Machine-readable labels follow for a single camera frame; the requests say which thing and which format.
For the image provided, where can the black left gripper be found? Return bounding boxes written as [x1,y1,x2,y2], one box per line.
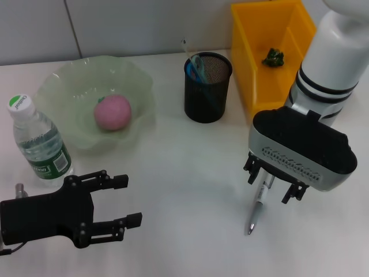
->
[0,170,144,249]

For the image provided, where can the silver white ballpoint pen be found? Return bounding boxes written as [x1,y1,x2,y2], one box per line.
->
[246,173,276,236]

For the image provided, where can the pink toy peach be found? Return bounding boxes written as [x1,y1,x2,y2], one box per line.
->
[94,93,133,132]

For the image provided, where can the clear water bottle green label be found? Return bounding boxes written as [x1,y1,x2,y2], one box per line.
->
[6,93,75,188]

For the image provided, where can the green plastic wrapper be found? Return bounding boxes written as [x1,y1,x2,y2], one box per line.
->
[261,47,288,68]

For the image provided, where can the blue scissors with cover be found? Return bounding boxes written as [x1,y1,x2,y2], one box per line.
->
[186,54,223,112]

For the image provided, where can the transparent plastic ruler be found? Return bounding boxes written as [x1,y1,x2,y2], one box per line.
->
[180,37,216,86]

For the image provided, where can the black mesh pen cup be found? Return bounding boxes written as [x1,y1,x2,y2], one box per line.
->
[183,51,233,124]

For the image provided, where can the pale green glass fruit plate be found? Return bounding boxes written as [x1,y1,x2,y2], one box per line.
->
[34,56,158,151]

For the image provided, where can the yellow plastic bin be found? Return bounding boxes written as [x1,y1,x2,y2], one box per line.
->
[229,0,318,119]

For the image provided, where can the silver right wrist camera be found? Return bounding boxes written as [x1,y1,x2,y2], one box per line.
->
[248,106,358,193]

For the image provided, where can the left gripper cable with plug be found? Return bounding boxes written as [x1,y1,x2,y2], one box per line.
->
[0,182,28,257]

